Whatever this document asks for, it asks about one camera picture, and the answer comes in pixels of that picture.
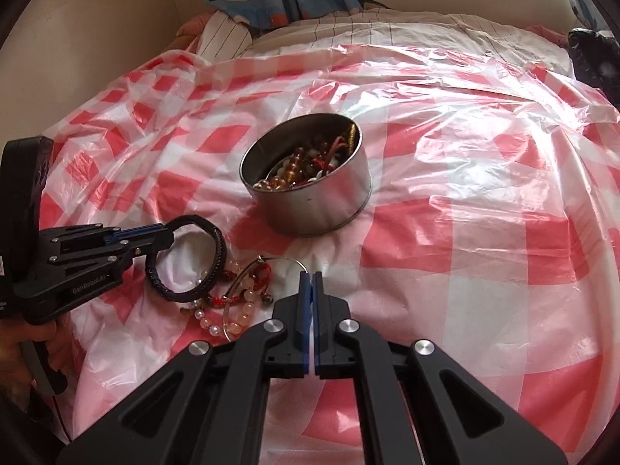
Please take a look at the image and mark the red checkered plastic sheet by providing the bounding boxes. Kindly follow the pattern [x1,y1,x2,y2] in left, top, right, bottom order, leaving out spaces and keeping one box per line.
[36,43,620,465]

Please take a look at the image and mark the person's left hand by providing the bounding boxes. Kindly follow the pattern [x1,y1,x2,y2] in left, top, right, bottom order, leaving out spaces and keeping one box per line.
[0,322,59,398]

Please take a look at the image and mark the dark puffy jacket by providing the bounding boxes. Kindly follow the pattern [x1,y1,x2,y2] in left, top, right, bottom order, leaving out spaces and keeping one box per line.
[567,26,620,107]

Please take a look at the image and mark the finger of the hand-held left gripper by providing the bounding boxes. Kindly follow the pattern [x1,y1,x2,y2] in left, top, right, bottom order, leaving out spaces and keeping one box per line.
[41,223,166,253]
[48,229,176,268]

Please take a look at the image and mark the pale bead bracelet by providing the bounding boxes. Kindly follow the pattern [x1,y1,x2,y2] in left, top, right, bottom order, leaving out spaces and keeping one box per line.
[194,259,257,340]

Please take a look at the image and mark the black braided bracelet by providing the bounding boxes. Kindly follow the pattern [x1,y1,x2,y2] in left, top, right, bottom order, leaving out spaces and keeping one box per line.
[145,215,227,303]

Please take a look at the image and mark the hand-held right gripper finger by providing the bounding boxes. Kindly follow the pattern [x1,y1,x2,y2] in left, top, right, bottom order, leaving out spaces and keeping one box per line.
[55,271,311,465]
[311,271,567,465]

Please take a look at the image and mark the striped white bedding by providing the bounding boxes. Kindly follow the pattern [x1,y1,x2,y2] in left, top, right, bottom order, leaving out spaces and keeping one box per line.
[194,10,577,78]

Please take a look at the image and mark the round metal tin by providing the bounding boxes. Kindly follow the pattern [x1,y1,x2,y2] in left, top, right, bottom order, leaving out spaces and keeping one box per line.
[239,112,373,237]

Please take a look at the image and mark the thin silver bangle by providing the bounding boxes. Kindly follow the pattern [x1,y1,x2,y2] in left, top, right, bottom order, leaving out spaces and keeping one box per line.
[220,256,311,341]

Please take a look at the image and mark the red string bell bracelet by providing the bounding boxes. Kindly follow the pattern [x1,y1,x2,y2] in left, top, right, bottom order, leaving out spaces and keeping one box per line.
[179,259,274,313]

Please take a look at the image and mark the pink cloth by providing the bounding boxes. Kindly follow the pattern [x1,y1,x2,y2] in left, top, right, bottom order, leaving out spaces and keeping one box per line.
[175,14,214,52]

